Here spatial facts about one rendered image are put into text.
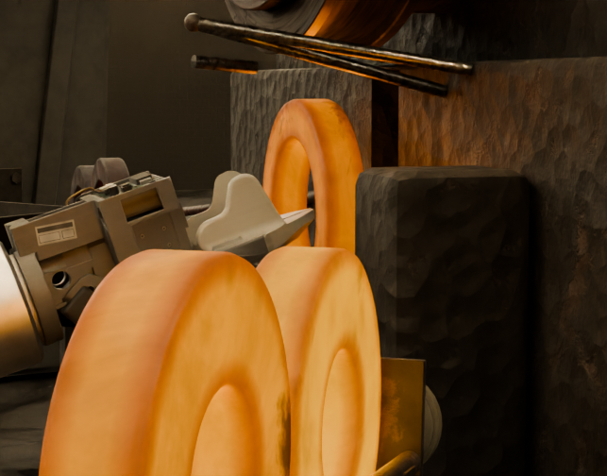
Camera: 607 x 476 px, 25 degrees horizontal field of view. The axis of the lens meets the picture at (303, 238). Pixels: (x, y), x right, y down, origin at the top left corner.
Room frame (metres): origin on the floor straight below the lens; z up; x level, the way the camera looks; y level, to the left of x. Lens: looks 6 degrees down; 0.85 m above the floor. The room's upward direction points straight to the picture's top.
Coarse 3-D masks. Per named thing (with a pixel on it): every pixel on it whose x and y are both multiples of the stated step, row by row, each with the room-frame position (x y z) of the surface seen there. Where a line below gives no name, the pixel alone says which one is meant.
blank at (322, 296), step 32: (288, 256) 0.59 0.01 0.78; (320, 256) 0.59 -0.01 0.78; (352, 256) 0.61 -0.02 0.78; (288, 288) 0.56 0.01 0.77; (320, 288) 0.56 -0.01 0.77; (352, 288) 0.61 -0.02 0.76; (288, 320) 0.55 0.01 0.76; (320, 320) 0.56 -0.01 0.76; (352, 320) 0.61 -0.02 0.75; (288, 352) 0.54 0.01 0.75; (320, 352) 0.56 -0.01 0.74; (352, 352) 0.62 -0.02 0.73; (320, 384) 0.56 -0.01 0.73; (352, 384) 0.63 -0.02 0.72; (320, 416) 0.56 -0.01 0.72; (352, 416) 0.63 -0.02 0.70; (320, 448) 0.56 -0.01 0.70; (352, 448) 0.62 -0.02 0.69
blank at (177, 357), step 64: (192, 256) 0.44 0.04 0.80; (128, 320) 0.41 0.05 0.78; (192, 320) 0.42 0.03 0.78; (256, 320) 0.48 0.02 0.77; (64, 384) 0.40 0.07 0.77; (128, 384) 0.39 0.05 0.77; (192, 384) 0.42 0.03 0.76; (256, 384) 0.48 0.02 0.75; (64, 448) 0.39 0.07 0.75; (128, 448) 0.38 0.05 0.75; (192, 448) 0.42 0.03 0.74; (256, 448) 0.48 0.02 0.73
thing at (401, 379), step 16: (384, 368) 0.67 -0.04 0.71; (400, 368) 0.67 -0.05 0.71; (416, 368) 0.67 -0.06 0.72; (384, 384) 0.67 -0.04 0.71; (400, 384) 0.67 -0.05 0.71; (416, 384) 0.67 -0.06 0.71; (384, 400) 0.67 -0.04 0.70; (400, 400) 0.67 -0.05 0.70; (416, 400) 0.67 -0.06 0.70; (384, 416) 0.67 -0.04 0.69; (400, 416) 0.67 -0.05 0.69; (416, 416) 0.67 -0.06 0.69; (384, 432) 0.67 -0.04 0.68; (400, 432) 0.67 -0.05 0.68; (416, 432) 0.67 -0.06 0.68; (384, 448) 0.67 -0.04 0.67; (400, 448) 0.67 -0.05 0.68; (416, 448) 0.66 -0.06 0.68; (384, 464) 0.67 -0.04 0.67
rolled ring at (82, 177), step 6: (78, 168) 2.15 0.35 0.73; (84, 168) 2.13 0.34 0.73; (90, 168) 2.14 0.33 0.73; (78, 174) 2.15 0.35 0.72; (84, 174) 2.12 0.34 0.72; (90, 174) 2.12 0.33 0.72; (72, 180) 2.21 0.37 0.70; (78, 180) 2.15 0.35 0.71; (84, 180) 2.10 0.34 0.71; (90, 180) 2.10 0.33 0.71; (72, 186) 2.21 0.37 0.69; (78, 186) 2.17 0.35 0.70; (84, 186) 2.10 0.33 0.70; (90, 186) 2.09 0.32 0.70; (72, 192) 2.21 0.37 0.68; (84, 192) 2.10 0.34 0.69; (72, 198) 2.21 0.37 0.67
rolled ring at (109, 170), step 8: (104, 160) 1.96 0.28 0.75; (112, 160) 1.97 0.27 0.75; (120, 160) 1.97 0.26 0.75; (96, 168) 2.00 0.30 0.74; (104, 168) 1.94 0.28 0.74; (112, 168) 1.94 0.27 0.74; (120, 168) 1.94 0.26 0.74; (96, 176) 2.00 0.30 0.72; (104, 176) 1.94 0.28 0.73; (112, 176) 1.93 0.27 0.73; (120, 176) 1.93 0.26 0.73; (128, 176) 1.93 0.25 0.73; (96, 184) 2.01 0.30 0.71; (104, 184) 1.94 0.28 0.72
